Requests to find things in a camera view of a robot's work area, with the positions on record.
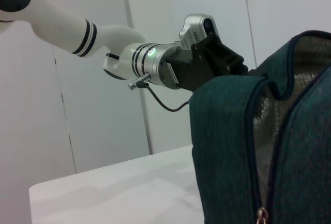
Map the dark teal lunch bag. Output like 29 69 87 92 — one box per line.
189 30 331 224

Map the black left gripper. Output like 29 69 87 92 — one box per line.
163 32 266 93

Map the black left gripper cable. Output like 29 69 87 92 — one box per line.
136 81 191 112

